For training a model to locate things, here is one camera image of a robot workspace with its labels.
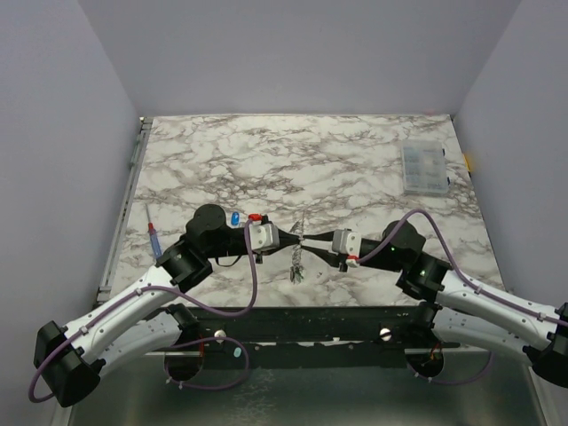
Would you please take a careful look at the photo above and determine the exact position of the blue key tag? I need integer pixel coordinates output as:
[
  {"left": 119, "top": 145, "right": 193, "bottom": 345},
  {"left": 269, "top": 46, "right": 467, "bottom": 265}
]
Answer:
[{"left": 230, "top": 211, "right": 241, "bottom": 226}]

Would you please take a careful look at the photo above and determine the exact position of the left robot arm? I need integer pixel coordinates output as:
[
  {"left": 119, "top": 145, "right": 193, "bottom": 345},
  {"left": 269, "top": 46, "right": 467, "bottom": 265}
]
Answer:
[{"left": 31, "top": 204, "right": 300, "bottom": 407}]

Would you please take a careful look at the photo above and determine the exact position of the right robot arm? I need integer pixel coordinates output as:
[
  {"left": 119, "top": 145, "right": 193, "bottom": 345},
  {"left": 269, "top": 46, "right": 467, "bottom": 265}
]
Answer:
[{"left": 301, "top": 220, "right": 567, "bottom": 387}]

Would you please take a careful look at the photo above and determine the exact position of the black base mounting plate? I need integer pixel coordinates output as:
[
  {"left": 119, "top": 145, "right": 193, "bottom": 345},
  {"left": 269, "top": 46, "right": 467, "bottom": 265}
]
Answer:
[{"left": 146, "top": 305, "right": 462, "bottom": 369}]

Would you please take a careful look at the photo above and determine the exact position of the red blue screwdriver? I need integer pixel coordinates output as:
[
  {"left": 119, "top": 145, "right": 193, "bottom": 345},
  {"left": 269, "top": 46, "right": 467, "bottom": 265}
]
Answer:
[{"left": 145, "top": 204, "right": 162, "bottom": 259}]

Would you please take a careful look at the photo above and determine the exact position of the clear plastic screw organizer box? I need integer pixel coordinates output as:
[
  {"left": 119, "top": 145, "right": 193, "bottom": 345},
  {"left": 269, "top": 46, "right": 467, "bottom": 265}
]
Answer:
[{"left": 400, "top": 140, "right": 449, "bottom": 196}]

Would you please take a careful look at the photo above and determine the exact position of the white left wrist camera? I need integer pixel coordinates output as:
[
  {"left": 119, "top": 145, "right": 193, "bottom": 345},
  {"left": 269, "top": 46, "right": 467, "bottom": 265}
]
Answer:
[{"left": 246, "top": 213, "right": 280, "bottom": 255}]

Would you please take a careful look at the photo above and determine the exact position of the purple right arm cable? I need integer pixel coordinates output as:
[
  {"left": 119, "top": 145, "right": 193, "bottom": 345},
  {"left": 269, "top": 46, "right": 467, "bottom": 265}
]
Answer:
[{"left": 357, "top": 209, "right": 568, "bottom": 386}]

